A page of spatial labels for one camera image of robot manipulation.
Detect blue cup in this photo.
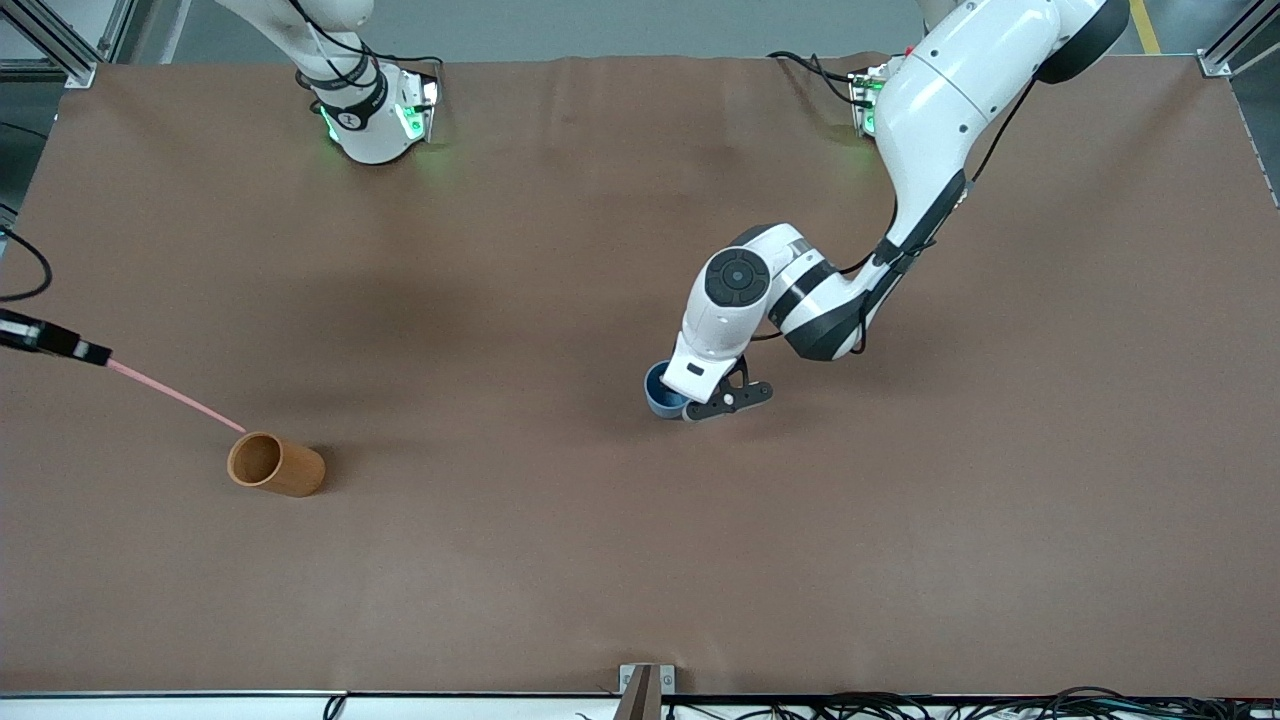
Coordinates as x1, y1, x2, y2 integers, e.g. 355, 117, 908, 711
644, 361, 693, 422

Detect pink chopstick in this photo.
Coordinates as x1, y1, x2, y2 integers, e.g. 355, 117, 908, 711
106, 358, 248, 434

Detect orange cylindrical cup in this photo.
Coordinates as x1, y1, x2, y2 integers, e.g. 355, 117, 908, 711
227, 431, 327, 499

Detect brown table mat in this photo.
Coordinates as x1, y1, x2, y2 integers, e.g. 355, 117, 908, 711
0, 52, 1280, 699

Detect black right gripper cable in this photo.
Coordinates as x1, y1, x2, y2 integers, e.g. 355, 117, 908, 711
0, 122, 54, 303

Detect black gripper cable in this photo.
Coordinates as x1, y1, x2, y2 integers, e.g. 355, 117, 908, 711
0, 122, 54, 303
750, 78, 1041, 357

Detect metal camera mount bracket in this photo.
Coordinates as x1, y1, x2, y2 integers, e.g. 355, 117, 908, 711
615, 663, 677, 720

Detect aluminium frame post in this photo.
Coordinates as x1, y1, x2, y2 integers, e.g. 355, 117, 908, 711
0, 0, 151, 89
1195, 0, 1280, 79

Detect black left arm base cable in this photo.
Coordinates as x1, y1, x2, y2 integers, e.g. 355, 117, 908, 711
767, 50, 869, 109

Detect black arm base cable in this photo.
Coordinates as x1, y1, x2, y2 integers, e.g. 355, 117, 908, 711
288, 0, 447, 96
767, 50, 869, 109

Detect black tangled floor cables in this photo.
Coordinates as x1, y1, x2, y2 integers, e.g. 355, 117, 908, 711
668, 686, 1280, 720

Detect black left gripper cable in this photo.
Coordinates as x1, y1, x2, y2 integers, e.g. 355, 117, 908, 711
750, 78, 1041, 357

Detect black right arm base cable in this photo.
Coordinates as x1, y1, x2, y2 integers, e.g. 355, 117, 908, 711
288, 0, 447, 96

